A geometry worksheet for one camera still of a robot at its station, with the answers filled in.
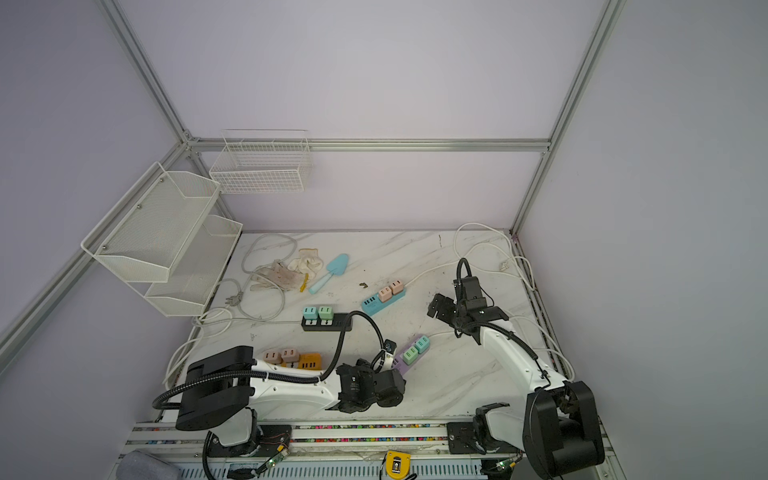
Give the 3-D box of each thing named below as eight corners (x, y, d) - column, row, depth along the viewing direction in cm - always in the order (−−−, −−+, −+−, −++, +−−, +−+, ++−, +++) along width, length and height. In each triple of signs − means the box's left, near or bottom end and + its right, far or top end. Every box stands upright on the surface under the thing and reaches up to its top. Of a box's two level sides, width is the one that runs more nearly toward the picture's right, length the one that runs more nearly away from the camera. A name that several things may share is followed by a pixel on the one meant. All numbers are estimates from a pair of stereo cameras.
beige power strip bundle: (252, 290, 105) (249, 286, 103) (266, 252, 117) (264, 248, 115) (317, 290, 105) (315, 287, 103) (324, 252, 117) (323, 248, 115)
